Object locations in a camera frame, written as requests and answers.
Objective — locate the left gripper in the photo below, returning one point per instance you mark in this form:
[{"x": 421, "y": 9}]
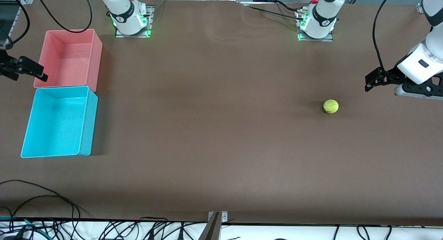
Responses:
[{"x": 392, "y": 74}]

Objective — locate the yellow tennis ball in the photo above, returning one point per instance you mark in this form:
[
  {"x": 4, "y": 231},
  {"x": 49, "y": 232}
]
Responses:
[{"x": 331, "y": 106}]

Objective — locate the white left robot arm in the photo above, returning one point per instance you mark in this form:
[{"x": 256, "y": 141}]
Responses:
[{"x": 323, "y": 15}]

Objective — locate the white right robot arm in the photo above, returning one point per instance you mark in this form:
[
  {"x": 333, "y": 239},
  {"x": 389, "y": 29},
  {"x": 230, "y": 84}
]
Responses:
[{"x": 123, "y": 11}]

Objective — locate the pink plastic bin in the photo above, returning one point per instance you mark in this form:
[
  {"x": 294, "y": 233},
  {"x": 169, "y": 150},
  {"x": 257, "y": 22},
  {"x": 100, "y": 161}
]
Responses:
[{"x": 69, "y": 60}]

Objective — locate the blue plastic bin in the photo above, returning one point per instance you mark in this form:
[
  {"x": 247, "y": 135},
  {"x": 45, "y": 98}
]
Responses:
[{"x": 55, "y": 125}]

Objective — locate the aluminium corner profile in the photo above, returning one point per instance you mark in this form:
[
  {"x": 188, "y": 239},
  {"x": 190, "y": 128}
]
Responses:
[{"x": 419, "y": 8}]

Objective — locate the perforated metal rail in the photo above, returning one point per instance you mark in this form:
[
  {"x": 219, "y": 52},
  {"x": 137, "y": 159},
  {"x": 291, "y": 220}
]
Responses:
[{"x": 15, "y": 21}]

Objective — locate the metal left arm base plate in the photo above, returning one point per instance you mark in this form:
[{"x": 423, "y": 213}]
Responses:
[{"x": 315, "y": 40}]

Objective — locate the metal table bracket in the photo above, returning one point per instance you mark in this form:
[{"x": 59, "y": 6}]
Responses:
[{"x": 224, "y": 217}]

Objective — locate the dark camera stand pole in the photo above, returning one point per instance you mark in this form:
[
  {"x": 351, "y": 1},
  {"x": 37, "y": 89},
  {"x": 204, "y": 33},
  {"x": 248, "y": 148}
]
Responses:
[{"x": 211, "y": 231}]

